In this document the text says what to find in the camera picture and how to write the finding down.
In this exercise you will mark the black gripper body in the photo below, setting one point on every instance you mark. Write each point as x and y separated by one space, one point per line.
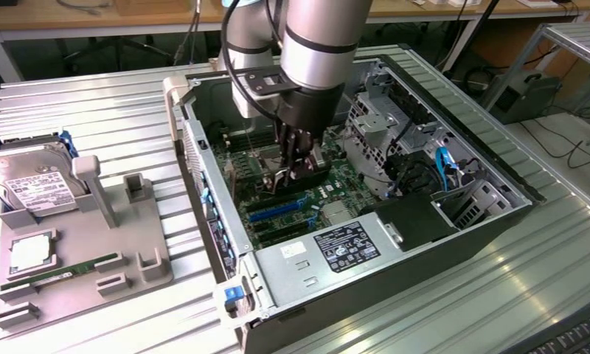
309 110

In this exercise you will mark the black graphics card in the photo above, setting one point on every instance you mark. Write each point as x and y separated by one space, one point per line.
306 182

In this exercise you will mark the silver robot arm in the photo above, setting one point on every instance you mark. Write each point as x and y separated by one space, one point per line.
320 37

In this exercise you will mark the CPU socket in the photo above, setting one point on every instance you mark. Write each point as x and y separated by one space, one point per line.
268 162

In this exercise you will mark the green motherboard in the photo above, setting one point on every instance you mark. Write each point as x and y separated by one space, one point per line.
338 184

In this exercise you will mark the gray metal drive cage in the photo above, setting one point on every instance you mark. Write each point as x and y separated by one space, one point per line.
373 140

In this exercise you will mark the blue expansion slot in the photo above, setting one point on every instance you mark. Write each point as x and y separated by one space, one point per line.
277 209

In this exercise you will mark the silver chipset heat sink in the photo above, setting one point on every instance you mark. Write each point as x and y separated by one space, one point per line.
334 214

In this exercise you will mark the black expansion slot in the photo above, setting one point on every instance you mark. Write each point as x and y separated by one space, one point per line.
282 228

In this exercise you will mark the black air shroud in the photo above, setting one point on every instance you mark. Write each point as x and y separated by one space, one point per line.
408 221

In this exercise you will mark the gray power supply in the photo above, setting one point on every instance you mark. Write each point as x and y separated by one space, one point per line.
324 269

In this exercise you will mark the open black PC case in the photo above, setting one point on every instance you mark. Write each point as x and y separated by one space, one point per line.
472 121

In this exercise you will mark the blue case latch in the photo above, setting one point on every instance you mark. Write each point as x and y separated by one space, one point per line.
233 295

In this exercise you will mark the black box on floor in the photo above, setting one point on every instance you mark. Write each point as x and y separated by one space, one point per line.
526 99

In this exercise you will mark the blue disk caddy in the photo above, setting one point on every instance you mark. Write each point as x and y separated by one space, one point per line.
68 144

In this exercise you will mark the wooden desk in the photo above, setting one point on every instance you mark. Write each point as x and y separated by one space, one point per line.
103 14

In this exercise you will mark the silver hard disk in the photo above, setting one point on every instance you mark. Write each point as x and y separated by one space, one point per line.
29 177

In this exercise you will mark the gray parts rack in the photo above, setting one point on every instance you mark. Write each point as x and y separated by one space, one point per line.
79 287

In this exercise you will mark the green RAM stick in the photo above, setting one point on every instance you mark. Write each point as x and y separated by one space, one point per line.
53 274

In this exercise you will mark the metal slat side table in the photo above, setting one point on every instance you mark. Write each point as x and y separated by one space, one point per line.
580 40

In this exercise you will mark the silver CPU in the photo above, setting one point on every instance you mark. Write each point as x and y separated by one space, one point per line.
31 250

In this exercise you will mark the black keyboard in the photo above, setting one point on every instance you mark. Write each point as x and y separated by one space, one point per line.
570 335

